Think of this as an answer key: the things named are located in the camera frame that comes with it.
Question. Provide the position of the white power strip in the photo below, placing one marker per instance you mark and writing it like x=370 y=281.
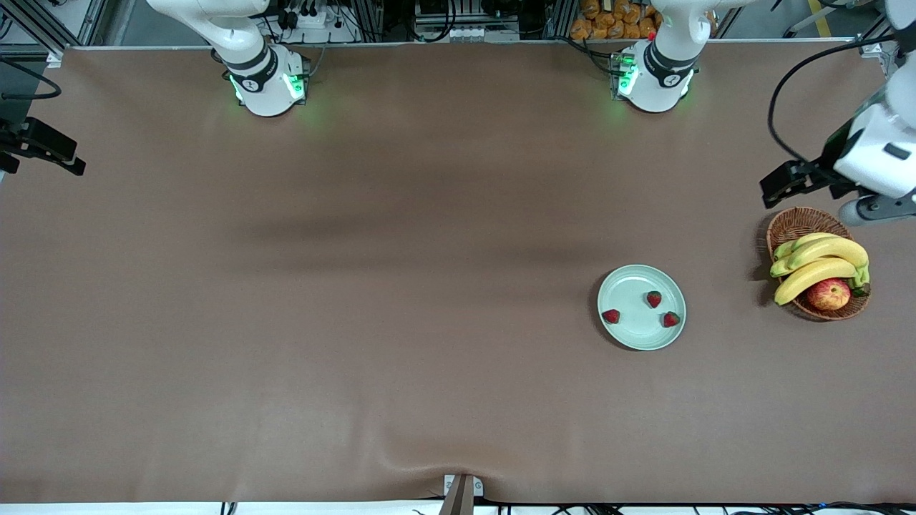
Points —
x=315 y=21

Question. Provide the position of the metal table clamp bracket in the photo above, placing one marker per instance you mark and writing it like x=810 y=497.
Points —
x=461 y=493

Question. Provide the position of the red strawberry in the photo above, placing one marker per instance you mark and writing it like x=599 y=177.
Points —
x=654 y=299
x=610 y=315
x=670 y=319

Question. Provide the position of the white terminal strip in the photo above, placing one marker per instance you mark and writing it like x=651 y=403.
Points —
x=479 y=33

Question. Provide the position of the yellow banana bunch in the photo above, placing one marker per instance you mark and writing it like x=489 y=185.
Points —
x=823 y=250

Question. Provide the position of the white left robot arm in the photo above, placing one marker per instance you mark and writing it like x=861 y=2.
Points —
x=665 y=71

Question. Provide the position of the brown wicker basket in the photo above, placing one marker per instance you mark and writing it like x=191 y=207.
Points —
x=794 y=225

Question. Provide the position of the large table cover mat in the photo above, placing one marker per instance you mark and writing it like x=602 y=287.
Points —
x=429 y=214

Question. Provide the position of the bag of bread rolls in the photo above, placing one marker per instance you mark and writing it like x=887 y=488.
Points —
x=608 y=21

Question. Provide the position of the pale green plate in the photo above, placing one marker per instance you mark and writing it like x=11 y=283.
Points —
x=637 y=332

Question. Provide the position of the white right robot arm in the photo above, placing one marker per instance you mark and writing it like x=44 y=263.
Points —
x=250 y=43

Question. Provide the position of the red apple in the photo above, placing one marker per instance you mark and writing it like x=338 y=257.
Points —
x=829 y=295

